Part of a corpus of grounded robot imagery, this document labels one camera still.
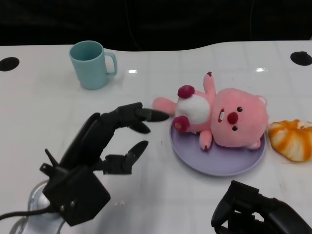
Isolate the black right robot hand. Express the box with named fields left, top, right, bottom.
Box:
left=211, top=180, right=312, bottom=234

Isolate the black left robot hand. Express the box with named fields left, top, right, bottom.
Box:
left=58, top=101, right=171, bottom=176

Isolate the pink plush beaver doll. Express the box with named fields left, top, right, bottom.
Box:
left=152, top=71, right=271, bottom=152

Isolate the lavender plastic plate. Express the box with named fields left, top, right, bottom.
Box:
left=169, top=117, right=267, bottom=177

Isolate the light blue plastic mug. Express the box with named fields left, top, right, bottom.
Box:
left=68, top=40, right=118, bottom=90

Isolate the orange and white bun toy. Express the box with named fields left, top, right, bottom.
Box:
left=268, top=119, right=312, bottom=163

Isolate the black table grommet hole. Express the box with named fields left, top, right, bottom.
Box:
left=0, top=57, right=20, bottom=72
left=290, top=51, right=312, bottom=66

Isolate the black backdrop cloth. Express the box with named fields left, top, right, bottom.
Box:
left=0, top=0, right=312, bottom=52

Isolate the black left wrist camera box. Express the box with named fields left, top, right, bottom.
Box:
left=40, top=148, right=112, bottom=227

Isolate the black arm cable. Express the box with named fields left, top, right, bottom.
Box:
left=0, top=206, right=58, bottom=220

